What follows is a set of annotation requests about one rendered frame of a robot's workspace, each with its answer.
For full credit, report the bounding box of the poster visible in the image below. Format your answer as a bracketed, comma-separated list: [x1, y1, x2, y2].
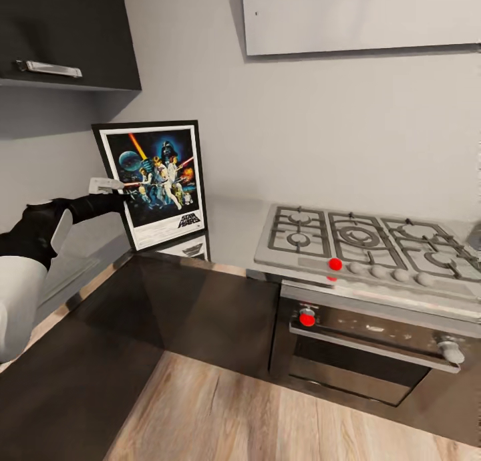
[91, 120, 208, 255]

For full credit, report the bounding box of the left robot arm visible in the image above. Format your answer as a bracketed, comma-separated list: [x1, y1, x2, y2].
[0, 177, 132, 363]

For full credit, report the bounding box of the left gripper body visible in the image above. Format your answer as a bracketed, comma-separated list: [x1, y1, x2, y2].
[82, 192, 125, 218]

